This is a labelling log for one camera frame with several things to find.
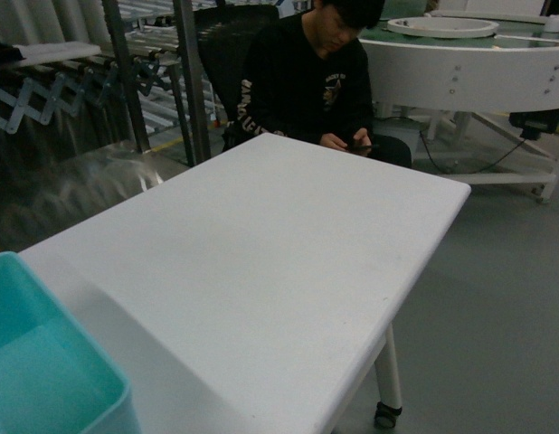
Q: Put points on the black smartphone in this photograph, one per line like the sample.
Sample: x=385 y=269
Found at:
x=361 y=148

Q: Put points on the seated person in black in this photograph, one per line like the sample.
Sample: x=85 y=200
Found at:
x=306 y=77

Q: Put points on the black office chair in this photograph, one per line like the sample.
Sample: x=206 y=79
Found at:
x=224 y=35

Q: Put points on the white table leg with caster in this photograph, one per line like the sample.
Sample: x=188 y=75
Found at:
x=390 y=406

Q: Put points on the white round conveyor machine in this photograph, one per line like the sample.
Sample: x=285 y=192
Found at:
x=476 y=110

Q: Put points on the teal plastic bin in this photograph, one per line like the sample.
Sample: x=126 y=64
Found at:
x=54 y=377

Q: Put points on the expandable roller conveyor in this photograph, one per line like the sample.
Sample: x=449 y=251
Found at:
x=67 y=76

